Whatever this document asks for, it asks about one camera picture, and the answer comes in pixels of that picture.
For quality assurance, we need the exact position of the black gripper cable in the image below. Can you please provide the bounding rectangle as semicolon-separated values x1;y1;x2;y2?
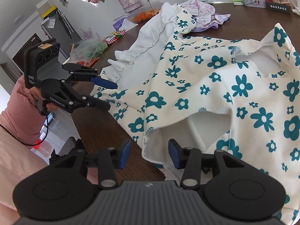
0;115;51;146

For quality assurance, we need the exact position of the black-labelled tissue box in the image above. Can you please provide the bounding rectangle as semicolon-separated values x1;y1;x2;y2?
265;0;292;16

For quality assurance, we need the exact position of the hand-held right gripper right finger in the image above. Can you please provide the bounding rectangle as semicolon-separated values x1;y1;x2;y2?
168;139;249;189

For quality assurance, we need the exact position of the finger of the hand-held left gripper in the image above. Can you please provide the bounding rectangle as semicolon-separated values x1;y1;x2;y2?
61;63;118;90
60;80;111;113

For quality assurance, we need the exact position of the pink floral garment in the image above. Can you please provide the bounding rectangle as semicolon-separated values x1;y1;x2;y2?
180;0;231;31

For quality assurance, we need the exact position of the clear bag of green items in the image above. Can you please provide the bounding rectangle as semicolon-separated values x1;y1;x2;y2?
70;36;108;65

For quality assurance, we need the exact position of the orange flat packet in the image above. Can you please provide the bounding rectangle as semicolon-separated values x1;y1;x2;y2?
78;57;99;68

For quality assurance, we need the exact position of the person's pink clothed body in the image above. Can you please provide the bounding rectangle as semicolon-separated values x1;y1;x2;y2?
0;129;100;225

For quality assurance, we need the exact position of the person's left forearm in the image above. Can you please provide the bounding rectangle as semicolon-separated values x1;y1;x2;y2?
0;76;48;146

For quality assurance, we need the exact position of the cream teal-flowered dress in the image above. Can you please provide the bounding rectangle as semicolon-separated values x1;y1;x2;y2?
90;2;300;225

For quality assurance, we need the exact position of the pink textured vase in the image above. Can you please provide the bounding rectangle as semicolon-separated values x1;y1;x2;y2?
117;0;142;13

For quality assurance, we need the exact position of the person's left hand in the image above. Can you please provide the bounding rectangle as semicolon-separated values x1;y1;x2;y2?
29;88;59;113

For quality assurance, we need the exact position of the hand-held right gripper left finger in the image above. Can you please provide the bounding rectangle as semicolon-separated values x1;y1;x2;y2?
50;139;132;189

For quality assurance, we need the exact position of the red checkered snack packet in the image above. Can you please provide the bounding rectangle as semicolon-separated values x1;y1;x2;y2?
103;28;127;44

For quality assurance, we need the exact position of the dark wooden door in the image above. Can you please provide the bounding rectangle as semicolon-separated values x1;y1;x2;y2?
12;33;44;80

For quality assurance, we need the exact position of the purple tissue pack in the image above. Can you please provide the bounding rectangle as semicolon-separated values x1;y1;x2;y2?
112;14;139;31

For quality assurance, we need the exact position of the yellow black box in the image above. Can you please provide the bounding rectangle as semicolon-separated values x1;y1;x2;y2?
41;5;58;19

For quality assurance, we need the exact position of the grey refrigerator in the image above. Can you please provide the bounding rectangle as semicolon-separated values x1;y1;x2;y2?
41;8;81;59

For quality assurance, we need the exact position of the clear container of orange food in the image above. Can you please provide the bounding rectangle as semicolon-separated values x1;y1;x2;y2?
128;1;163;24

